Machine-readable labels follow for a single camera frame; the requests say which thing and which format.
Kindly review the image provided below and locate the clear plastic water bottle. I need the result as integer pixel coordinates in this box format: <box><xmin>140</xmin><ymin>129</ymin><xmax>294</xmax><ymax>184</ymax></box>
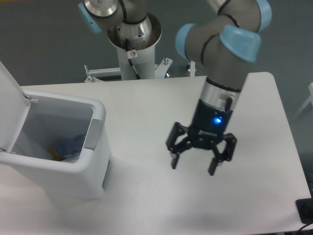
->
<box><xmin>56</xmin><ymin>134</ymin><xmax>86</xmax><ymax>163</ymax></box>

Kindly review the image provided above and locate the black device at edge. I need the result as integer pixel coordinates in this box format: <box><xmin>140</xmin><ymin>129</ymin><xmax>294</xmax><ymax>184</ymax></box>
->
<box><xmin>295</xmin><ymin>198</ymin><xmax>313</xmax><ymax>224</ymax></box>

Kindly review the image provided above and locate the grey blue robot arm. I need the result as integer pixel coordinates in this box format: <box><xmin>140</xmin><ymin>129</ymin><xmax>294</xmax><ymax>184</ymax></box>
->
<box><xmin>78</xmin><ymin>0</ymin><xmax>272</xmax><ymax>175</ymax></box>

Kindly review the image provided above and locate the white furniture at right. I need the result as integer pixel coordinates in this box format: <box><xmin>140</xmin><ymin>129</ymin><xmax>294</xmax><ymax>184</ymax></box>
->
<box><xmin>297</xmin><ymin>83</ymin><xmax>313</xmax><ymax>116</ymax></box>

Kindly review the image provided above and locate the white trash can lid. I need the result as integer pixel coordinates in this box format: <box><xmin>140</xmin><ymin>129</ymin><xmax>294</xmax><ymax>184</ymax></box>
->
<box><xmin>0</xmin><ymin>64</ymin><xmax>30</xmax><ymax>152</ymax></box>

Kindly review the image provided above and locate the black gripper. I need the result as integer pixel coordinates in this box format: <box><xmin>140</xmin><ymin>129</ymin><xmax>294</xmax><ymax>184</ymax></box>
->
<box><xmin>166</xmin><ymin>98</ymin><xmax>237</xmax><ymax>176</ymax></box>

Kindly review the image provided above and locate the white trash can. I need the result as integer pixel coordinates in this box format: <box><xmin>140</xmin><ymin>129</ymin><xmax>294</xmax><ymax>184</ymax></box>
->
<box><xmin>0</xmin><ymin>89</ymin><xmax>112</xmax><ymax>199</ymax></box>

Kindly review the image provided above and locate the white metal base frame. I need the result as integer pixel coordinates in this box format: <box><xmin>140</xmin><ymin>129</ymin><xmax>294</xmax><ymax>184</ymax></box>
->
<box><xmin>84</xmin><ymin>57</ymin><xmax>197</xmax><ymax>83</ymax></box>

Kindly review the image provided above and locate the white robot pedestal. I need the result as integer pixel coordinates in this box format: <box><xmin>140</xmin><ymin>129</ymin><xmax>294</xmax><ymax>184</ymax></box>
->
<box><xmin>107</xmin><ymin>13</ymin><xmax>162</xmax><ymax>80</ymax></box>

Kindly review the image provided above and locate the black cable on pedestal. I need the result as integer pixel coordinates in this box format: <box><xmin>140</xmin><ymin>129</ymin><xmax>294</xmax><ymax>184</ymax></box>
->
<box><xmin>124</xmin><ymin>38</ymin><xmax>142</xmax><ymax>80</ymax></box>

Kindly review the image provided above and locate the colourful trash in can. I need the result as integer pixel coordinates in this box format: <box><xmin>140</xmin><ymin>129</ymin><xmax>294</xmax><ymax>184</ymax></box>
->
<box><xmin>49</xmin><ymin>147</ymin><xmax>64</xmax><ymax>162</ymax></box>

